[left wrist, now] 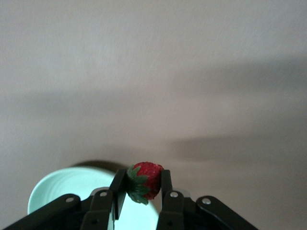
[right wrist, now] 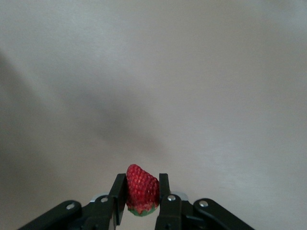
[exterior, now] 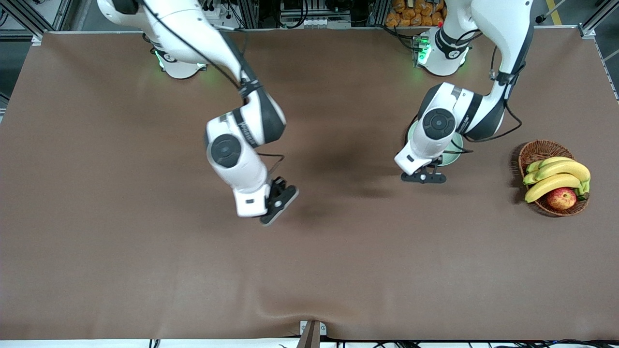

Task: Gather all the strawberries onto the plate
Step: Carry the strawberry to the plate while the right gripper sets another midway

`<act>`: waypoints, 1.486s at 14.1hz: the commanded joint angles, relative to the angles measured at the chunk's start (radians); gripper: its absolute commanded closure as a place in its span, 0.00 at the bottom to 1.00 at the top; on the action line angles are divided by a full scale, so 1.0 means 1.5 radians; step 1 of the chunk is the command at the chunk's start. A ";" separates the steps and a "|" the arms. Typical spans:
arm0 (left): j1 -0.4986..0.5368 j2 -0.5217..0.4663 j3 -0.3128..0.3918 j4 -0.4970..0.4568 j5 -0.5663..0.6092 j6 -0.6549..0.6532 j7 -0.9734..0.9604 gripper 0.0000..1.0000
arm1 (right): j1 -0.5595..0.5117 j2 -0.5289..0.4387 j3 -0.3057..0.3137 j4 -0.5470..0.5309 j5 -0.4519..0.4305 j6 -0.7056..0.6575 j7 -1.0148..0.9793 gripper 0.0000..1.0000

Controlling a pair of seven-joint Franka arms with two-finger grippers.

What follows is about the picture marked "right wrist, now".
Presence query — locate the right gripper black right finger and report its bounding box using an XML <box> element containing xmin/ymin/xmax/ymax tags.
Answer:
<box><xmin>155</xmin><ymin>172</ymin><xmax>192</xmax><ymax>230</ymax></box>

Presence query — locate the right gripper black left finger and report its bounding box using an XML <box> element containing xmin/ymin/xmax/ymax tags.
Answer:
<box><xmin>81</xmin><ymin>173</ymin><xmax>127</xmax><ymax>230</ymax></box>

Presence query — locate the red strawberry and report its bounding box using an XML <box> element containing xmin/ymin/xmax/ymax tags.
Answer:
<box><xmin>126</xmin><ymin>164</ymin><xmax>160</xmax><ymax>217</ymax></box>

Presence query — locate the table cover cloth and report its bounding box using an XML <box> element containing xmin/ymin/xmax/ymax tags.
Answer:
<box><xmin>0</xmin><ymin>0</ymin><xmax>307</xmax><ymax>230</ymax></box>

